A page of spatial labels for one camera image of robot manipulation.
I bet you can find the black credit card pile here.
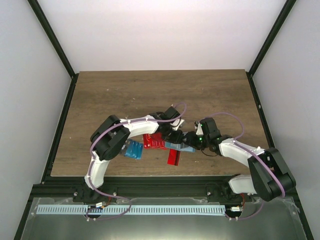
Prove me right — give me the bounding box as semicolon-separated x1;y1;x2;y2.
119;143;129;156

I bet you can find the light blue slotted cable duct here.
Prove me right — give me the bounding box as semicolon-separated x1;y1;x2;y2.
36;204;226;216

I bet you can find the blue card holder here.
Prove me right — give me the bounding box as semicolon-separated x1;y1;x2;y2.
164;141;196;153

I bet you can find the red credit card pile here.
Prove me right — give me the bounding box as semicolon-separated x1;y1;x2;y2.
143;132;167;150

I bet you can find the grey metal base plate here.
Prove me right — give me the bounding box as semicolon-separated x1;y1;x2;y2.
21;198;307;240

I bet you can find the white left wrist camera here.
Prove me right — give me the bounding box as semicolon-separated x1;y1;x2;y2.
172;119;185;131

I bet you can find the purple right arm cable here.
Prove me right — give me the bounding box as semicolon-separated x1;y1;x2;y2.
204;111;287;221

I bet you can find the black right frame post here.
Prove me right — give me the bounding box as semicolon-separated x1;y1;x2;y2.
247;0;297;77

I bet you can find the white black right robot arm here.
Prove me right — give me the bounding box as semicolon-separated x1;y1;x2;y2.
182;117;296;202

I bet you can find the black front frame rail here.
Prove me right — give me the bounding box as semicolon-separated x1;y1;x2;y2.
30;175;241;203

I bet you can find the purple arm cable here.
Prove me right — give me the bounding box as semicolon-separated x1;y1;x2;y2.
204;111;287;221
86;101;188;222

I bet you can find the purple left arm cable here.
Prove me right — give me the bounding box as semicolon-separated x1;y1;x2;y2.
86;101;188;222

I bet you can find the blue credit card pile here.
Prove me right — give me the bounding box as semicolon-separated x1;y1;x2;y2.
124;139;144;160

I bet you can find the single red credit card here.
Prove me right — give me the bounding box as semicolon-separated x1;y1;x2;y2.
167;149;181;166

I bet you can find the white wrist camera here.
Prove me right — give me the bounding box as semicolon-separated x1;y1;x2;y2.
172;119;185;131
194;121;203;136

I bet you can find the black left frame post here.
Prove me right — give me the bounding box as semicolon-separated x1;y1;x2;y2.
27;0;76;79

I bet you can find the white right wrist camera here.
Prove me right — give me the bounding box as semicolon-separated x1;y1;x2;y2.
194;121;203;136

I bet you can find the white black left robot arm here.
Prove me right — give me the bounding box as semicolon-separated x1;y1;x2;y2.
84;106;187;202

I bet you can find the black frame post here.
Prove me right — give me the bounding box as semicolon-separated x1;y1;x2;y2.
247;0;297;77
27;0;76;79

